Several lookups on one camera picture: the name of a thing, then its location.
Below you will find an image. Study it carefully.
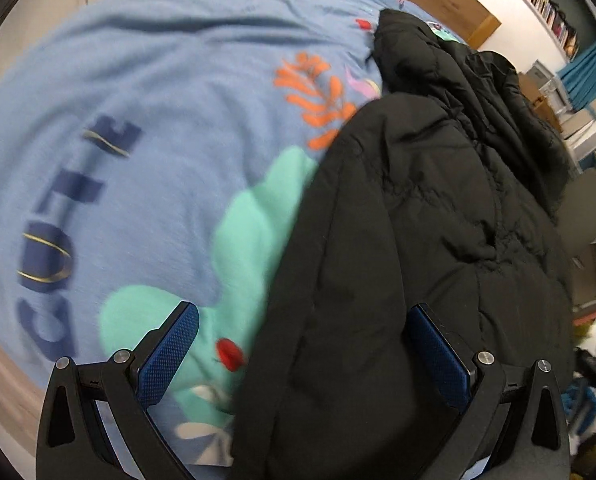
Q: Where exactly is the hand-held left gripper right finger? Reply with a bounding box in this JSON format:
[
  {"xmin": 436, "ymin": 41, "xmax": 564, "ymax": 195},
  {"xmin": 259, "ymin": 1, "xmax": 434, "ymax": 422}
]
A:
[{"xmin": 407, "ymin": 303, "xmax": 572, "ymax": 480}]

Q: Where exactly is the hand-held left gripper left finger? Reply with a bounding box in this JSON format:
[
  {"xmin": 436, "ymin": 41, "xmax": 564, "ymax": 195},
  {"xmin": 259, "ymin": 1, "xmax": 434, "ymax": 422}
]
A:
[{"xmin": 36, "ymin": 301, "xmax": 200, "ymax": 480}]

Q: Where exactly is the black hooded puffer jacket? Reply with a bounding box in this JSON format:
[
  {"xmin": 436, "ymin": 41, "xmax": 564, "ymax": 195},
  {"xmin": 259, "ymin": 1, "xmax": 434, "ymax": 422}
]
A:
[{"xmin": 230, "ymin": 7, "xmax": 578, "ymax": 480}]

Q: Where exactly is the grey office chair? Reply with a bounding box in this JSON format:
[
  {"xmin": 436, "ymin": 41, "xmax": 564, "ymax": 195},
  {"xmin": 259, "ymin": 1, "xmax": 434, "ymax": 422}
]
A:
[{"xmin": 556, "ymin": 167, "xmax": 596, "ymax": 261}]

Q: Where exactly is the wooden nightstand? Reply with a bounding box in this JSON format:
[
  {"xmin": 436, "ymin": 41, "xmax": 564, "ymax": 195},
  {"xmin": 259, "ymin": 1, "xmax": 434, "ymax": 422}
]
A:
[{"xmin": 516, "ymin": 72, "xmax": 562, "ymax": 133}]

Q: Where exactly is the teal curtain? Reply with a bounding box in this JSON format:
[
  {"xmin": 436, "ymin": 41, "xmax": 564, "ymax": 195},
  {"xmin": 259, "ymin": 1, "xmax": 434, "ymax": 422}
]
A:
[{"xmin": 560, "ymin": 35, "xmax": 596, "ymax": 111}]

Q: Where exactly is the blue printed bedspread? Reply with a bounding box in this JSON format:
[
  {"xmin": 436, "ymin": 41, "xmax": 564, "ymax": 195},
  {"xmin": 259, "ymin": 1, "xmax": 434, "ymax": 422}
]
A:
[{"xmin": 0, "ymin": 0, "xmax": 488, "ymax": 478}]

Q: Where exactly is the wooden headboard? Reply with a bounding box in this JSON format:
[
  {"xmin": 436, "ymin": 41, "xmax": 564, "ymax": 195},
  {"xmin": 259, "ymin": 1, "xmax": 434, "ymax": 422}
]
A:
[{"xmin": 335, "ymin": 0, "xmax": 502, "ymax": 53}]

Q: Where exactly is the row of books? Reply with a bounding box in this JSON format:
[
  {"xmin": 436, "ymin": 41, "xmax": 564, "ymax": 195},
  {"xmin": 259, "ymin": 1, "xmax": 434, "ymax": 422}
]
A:
[{"xmin": 492, "ymin": 0, "xmax": 581, "ymax": 58}]

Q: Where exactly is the wooden bed side rail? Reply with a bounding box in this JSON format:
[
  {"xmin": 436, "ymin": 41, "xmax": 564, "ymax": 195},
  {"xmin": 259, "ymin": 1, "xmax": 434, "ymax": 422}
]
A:
[{"xmin": 0, "ymin": 320, "xmax": 46, "ymax": 436}]

